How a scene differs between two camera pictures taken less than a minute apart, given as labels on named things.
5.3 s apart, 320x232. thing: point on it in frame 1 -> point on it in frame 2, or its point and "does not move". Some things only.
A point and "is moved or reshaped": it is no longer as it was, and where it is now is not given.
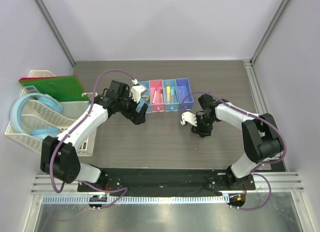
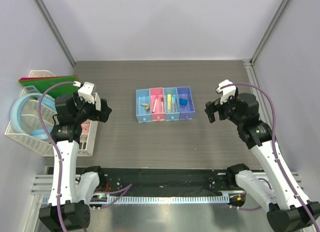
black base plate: x=160 y=180 does not move
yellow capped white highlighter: x=168 y=94 -> x=169 y=102
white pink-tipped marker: x=153 y=101 -> x=156 y=100
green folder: x=63 y=89 does not move
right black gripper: x=202 y=131 -> x=212 y=107
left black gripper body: x=127 y=106 -> x=84 y=110
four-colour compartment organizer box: x=167 y=95 is moved or reshaped
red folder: x=29 y=78 does not move
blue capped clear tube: x=172 y=96 -> x=173 y=103
